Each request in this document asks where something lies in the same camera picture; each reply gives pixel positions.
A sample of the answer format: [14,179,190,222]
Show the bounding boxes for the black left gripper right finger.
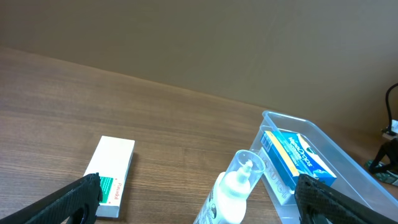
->
[294,174,397,224]

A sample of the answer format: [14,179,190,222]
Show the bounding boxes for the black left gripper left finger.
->
[1,173,103,224]

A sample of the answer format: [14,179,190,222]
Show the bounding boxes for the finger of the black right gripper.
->
[369,138,397,174]

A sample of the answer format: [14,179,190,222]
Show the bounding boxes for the blue yellow lozenge box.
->
[261,131,336,190]

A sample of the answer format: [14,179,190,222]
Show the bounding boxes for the white green medicine box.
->
[85,136,135,218]

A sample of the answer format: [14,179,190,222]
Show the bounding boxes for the white spray bottle clear cap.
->
[193,150,265,224]

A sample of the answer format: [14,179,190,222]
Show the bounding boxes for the white blue plaster box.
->
[259,147,295,205]

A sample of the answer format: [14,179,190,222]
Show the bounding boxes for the clear plastic container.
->
[251,111,397,223]

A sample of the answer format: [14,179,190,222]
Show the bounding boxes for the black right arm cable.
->
[381,82,398,135]

